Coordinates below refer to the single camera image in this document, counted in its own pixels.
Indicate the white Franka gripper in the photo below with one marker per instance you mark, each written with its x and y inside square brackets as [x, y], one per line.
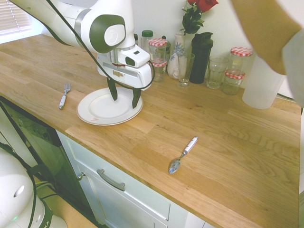
[140, 76]

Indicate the person forearm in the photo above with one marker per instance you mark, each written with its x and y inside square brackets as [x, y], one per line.
[266, 31]

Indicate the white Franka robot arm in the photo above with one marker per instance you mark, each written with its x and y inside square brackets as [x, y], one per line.
[71, 21]

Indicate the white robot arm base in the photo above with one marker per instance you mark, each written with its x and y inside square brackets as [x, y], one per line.
[14, 190]

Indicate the white plate with gold rim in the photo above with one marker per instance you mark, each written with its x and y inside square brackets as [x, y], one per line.
[102, 109]

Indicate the small jar red checked lid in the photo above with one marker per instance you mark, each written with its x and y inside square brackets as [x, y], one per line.
[159, 70]
[233, 82]

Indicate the clear bottle dark cap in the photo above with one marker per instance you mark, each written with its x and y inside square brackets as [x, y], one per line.
[135, 40]

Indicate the tall jar red checked lid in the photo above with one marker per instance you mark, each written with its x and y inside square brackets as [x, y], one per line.
[158, 47]
[240, 59]

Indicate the clear bottle green cap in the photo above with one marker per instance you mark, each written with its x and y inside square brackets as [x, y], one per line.
[146, 39]

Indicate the tall footed clear glass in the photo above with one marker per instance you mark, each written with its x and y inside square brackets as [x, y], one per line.
[184, 71]

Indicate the white vase blue flower print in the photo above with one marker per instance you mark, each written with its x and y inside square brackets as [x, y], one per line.
[177, 51]

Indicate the black shaker bottle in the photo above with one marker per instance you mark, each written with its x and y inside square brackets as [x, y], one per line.
[202, 57]

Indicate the silver cabinet knob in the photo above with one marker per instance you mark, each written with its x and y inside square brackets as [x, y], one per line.
[81, 176]

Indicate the dark dishwasher door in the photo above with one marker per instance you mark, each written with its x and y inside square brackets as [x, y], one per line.
[45, 142]

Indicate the clear ribbed glass tumbler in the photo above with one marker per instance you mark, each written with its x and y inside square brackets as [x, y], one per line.
[216, 73]

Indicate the red rose bouquet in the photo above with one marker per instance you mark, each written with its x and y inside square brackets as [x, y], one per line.
[192, 19]

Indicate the white cabinet drawer front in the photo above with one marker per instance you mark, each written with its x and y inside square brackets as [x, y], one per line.
[133, 204]

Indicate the white window blind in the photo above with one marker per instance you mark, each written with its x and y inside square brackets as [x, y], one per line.
[12, 16]

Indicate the white shirt sleeve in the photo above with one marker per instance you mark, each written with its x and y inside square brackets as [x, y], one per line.
[295, 61]

